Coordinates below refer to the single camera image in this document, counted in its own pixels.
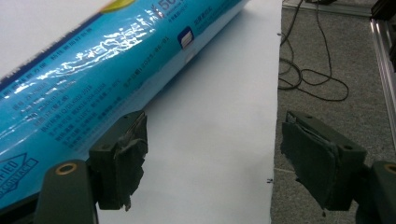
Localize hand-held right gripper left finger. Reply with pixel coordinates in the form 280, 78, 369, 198
34, 109, 149, 224

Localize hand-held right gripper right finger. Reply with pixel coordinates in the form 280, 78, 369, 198
279, 110, 396, 224

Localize blue plastic wrap roll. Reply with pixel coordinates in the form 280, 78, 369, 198
0, 0, 252, 210

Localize metal floor strip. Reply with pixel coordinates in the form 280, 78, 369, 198
281, 0, 374, 18

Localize black cable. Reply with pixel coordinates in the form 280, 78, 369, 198
277, 0, 349, 103

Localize aluminium frame rail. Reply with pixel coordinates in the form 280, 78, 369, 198
369, 18, 396, 147

